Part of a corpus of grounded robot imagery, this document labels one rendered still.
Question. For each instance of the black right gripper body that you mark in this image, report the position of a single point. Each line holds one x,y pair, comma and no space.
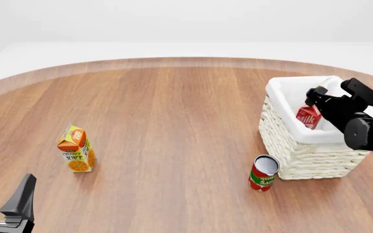
338,106

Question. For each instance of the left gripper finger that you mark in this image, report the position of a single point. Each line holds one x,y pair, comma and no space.
21,201

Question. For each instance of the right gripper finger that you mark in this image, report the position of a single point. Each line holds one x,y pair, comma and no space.
311,97
322,90

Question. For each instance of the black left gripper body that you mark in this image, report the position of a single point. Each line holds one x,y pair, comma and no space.
8,227

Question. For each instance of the red milk carton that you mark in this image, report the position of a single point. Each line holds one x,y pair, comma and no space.
309,118

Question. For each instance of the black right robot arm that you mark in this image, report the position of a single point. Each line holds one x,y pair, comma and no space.
369,134

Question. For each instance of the white woven basket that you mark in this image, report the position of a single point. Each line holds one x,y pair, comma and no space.
303,160

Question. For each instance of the orange juice carton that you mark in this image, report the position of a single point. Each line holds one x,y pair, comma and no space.
76,157

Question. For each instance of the red tomato sauce can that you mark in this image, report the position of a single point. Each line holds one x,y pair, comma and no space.
262,178

